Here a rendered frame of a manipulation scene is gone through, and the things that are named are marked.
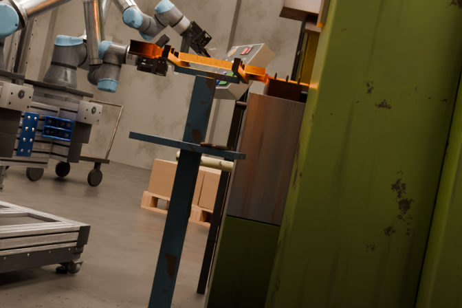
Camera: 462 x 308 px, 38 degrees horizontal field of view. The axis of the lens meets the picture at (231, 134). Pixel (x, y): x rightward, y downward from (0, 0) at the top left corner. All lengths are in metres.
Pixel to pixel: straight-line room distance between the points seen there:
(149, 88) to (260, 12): 2.41
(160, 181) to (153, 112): 6.05
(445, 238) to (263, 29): 9.56
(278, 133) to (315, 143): 0.28
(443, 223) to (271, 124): 0.69
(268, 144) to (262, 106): 0.13
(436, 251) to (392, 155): 0.32
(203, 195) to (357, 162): 3.63
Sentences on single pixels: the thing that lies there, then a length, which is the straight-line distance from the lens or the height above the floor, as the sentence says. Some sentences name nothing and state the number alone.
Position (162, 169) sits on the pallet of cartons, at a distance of 5.98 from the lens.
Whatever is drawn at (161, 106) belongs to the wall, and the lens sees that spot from 11.91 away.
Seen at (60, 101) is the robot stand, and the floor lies 0.75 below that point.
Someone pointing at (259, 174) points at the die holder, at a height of 0.63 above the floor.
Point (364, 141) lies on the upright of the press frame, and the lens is 2.14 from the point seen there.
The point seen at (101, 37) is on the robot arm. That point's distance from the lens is 2.71.
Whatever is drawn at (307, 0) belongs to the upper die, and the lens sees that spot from 2.58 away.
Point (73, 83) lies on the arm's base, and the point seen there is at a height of 0.84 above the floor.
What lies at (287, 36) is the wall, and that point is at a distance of 11.32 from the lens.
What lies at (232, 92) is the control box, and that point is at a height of 0.95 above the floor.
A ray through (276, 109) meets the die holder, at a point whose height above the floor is 0.87.
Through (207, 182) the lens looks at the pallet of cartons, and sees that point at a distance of 5.66.
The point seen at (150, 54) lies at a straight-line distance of 2.12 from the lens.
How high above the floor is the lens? 0.72
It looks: 1 degrees up
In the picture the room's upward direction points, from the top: 12 degrees clockwise
